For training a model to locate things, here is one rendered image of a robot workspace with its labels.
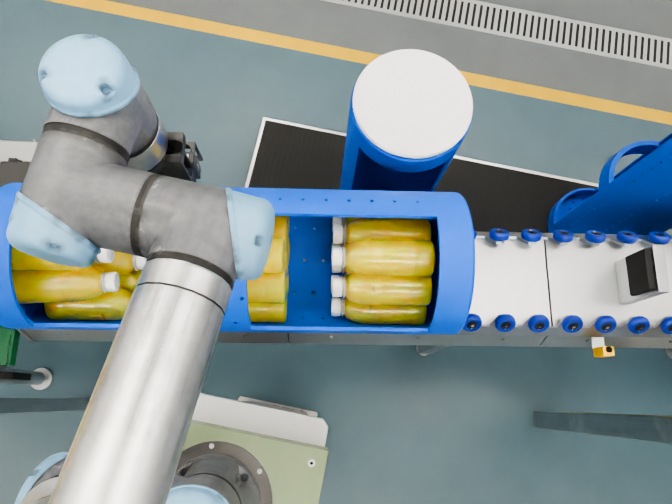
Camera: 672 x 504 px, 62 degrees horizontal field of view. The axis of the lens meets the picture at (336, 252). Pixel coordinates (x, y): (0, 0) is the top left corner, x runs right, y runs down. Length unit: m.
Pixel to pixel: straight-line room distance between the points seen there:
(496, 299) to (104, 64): 1.03
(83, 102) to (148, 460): 0.29
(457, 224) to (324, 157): 1.26
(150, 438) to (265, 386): 1.78
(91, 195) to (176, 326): 0.14
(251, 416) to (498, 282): 0.65
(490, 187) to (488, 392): 0.79
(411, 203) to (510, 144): 1.55
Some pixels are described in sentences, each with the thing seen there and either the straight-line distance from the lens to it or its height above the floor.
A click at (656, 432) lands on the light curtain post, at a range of 1.63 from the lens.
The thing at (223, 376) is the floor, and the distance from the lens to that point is 2.21.
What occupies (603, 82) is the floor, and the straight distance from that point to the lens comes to 2.88.
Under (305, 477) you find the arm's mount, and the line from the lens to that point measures 0.98.
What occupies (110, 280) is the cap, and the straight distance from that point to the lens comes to 1.16.
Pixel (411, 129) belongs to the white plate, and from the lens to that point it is 1.31.
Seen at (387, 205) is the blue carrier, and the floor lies 1.21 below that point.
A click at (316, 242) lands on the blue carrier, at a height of 0.98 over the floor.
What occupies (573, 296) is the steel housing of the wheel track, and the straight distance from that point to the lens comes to 1.41.
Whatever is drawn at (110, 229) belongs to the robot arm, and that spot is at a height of 1.73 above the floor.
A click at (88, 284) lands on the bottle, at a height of 1.13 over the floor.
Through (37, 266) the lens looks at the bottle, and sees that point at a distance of 1.17.
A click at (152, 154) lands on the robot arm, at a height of 1.64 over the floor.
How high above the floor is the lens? 2.18
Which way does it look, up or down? 75 degrees down
